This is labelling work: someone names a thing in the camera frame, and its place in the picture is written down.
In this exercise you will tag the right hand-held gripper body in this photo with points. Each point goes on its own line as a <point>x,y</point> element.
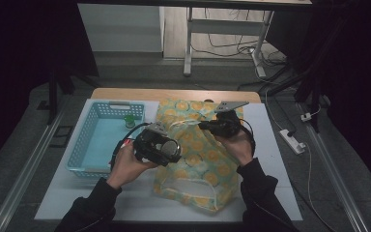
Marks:
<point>228,125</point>

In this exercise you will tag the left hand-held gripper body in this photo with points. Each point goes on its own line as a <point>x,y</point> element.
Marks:
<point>149,146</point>

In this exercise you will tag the orange-print cloth tote bag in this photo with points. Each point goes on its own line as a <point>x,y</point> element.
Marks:
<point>203,161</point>

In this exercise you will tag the blue plastic basket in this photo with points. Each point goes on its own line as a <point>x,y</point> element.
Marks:
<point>99,148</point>

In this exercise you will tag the person's right hand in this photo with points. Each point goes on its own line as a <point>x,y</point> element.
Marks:
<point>240,148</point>

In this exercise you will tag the person's left hand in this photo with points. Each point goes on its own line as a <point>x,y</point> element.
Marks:
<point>125,167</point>

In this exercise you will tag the white table mat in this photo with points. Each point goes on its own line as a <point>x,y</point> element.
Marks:
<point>270,167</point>

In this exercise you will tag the white power strip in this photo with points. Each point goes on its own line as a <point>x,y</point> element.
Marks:
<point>292,141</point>

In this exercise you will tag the small white adapter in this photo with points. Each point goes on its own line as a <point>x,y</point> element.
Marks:
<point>306,117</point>

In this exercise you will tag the white-legged desk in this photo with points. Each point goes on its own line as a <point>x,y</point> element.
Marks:
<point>187,48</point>

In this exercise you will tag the black floor plate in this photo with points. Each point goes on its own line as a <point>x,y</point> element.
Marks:
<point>62,136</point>

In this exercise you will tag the black metal stand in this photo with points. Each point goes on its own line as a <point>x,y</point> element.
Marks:
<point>53,96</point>

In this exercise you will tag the white panel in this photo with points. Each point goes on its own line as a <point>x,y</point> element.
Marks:
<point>119,29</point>

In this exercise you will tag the aluminium floor rail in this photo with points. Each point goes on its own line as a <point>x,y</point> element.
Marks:
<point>22,180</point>
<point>335,174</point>

